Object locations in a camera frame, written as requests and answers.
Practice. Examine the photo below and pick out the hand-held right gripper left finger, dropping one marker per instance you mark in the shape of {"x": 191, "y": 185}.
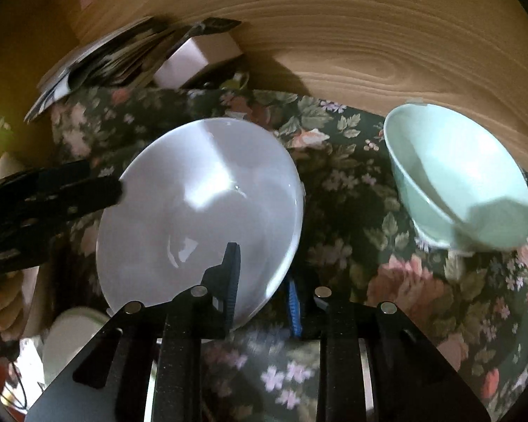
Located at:
{"x": 233, "y": 285}

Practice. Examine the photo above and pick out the dark floral tablecloth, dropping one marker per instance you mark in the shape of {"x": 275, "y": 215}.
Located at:
{"x": 356, "y": 211}

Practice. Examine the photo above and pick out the stack of booklets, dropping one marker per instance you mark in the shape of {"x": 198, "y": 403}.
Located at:
{"x": 114, "y": 52}

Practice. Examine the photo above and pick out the person's left hand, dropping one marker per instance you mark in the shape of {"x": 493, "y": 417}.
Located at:
{"x": 4, "y": 312}

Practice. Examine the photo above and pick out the mint green bowl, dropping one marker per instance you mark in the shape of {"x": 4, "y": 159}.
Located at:
{"x": 457, "y": 176}

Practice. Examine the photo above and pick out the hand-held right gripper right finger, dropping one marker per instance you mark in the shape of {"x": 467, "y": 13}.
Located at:
{"x": 294, "y": 312}

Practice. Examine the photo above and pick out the small white bowl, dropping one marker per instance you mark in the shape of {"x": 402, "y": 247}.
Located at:
{"x": 70, "y": 343}

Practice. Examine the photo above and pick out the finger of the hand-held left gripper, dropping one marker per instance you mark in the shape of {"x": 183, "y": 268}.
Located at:
{"x": 88, "y": 195}

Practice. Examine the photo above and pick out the small white box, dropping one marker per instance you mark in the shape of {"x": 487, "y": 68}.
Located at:
{"x": 189, "y": 59}

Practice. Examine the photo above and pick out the large white plate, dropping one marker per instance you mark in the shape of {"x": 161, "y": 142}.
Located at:
{"x": 193, "y": 184}

